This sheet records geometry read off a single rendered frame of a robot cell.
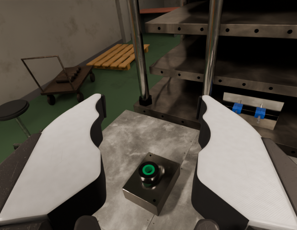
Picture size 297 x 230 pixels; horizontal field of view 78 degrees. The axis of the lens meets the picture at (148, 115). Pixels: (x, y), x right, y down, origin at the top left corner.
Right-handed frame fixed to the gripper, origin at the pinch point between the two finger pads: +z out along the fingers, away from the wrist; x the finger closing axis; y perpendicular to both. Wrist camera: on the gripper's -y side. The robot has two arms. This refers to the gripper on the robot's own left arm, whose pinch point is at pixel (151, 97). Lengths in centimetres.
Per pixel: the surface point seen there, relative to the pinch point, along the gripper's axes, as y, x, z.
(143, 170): 50, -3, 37
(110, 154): 61, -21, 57
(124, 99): 129, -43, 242
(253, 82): 29, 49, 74
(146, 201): 55, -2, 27
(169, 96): 55, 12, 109
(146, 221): 62, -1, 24
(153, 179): 51, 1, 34
